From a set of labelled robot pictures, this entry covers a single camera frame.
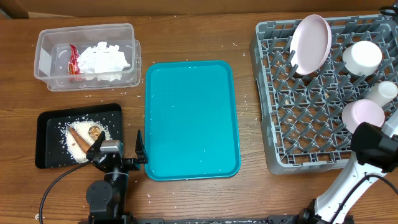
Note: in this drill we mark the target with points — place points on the teal serving tray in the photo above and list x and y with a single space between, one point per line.
191 125

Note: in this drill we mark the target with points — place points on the golden food scrap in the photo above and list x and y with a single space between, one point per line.
94 132

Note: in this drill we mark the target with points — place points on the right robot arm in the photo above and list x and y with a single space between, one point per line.
373 155

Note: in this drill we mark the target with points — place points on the small white plate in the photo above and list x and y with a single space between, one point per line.
361 111

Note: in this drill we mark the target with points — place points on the red snack wrapper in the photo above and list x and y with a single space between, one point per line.
73 68

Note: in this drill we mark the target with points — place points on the pile of white rice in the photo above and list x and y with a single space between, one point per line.
81 127

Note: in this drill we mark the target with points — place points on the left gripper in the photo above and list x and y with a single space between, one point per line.
133 164

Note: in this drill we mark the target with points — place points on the black tray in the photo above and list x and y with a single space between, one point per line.
49 152

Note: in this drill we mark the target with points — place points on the clear plastic bin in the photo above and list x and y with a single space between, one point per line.
53 53

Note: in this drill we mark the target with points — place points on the brown carrot-shaped food scrap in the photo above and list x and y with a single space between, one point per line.
84 146

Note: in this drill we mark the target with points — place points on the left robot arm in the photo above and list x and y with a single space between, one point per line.
107 197

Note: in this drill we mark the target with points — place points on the large white plate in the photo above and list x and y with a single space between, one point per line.
311 43

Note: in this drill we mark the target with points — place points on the white cup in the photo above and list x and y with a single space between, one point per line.
382 93

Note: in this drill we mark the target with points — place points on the white napkin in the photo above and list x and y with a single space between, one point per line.
104 61

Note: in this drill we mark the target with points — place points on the grey dishwasher rack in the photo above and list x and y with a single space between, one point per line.
301 121

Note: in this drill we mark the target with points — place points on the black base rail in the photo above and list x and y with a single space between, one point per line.
273 219

